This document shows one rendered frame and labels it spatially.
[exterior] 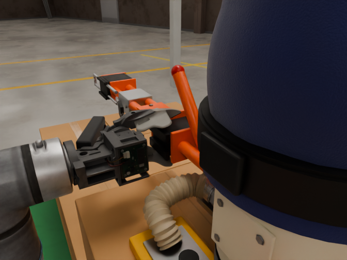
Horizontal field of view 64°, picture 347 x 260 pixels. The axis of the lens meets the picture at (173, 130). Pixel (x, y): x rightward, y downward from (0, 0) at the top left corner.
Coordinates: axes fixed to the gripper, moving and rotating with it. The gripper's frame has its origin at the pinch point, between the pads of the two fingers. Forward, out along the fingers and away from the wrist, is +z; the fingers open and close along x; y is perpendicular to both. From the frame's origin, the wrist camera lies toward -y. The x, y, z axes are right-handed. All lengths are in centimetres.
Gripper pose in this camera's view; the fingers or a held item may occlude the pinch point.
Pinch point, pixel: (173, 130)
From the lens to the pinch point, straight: 54.0
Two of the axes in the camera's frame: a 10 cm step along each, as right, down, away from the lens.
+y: 4.9, 3.7, -7.9
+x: -0.2, -9.0, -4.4
